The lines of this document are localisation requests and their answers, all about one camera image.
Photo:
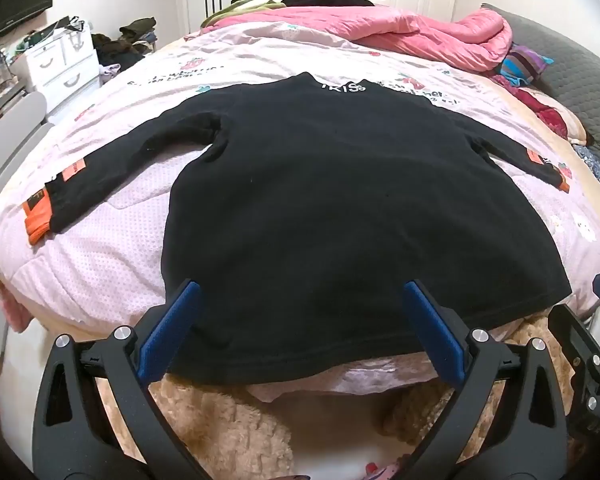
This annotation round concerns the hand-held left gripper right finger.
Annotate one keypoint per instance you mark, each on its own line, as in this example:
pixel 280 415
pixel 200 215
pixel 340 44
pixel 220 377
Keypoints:
pixel 432 330

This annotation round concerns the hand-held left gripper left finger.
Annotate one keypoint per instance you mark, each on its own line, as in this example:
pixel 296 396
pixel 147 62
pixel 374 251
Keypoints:
pixel 172 320

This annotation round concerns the black long-sleeve sweater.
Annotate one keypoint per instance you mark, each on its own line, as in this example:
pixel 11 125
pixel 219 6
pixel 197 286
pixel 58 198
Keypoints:
pixel 330 185

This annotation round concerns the dark clothes pile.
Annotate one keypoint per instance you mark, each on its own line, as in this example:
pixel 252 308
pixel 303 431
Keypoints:
pixel 125 42

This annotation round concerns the pink strawberry printed bedsheet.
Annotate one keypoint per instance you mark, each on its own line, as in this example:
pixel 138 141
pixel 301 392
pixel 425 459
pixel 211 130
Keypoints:
pixel 130 260

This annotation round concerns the red cloth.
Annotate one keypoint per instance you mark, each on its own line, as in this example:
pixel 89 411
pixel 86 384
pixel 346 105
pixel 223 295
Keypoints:
pixel 542 110

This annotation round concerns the grey quilted headboard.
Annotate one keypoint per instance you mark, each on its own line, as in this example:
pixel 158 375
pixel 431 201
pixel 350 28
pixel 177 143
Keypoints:
pixel 580 75

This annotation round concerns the colourful striped cloth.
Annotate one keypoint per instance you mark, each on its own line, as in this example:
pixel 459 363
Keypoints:
pixel 522 65

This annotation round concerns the purple printed cloth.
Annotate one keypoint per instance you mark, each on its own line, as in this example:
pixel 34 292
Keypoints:
pixel 109 72

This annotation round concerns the white drawer cabinet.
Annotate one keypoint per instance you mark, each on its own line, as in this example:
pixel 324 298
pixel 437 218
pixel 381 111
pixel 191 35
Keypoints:
pixel 55 65

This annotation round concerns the pink quilt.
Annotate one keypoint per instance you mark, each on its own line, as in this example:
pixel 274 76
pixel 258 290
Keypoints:
pixel 420 35

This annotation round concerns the green cloth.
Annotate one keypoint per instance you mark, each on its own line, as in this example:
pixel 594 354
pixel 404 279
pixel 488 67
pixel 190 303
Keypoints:
pixel 235 12

